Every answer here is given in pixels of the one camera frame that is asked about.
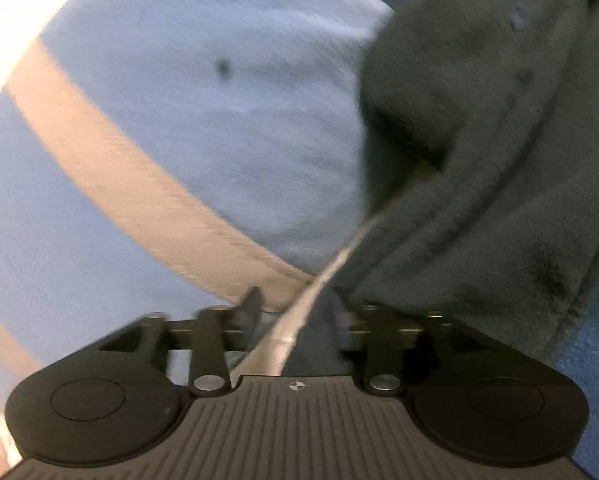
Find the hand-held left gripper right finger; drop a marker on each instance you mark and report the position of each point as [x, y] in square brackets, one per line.
[379, 340]

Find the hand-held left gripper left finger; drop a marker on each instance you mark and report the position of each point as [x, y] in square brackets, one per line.
[252, 317]

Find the blue hoodie with navy hood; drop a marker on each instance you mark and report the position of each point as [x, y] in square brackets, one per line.
[479, 160]

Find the blue pillow with grey stripes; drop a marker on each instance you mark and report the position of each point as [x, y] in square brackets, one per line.
[179, 110]

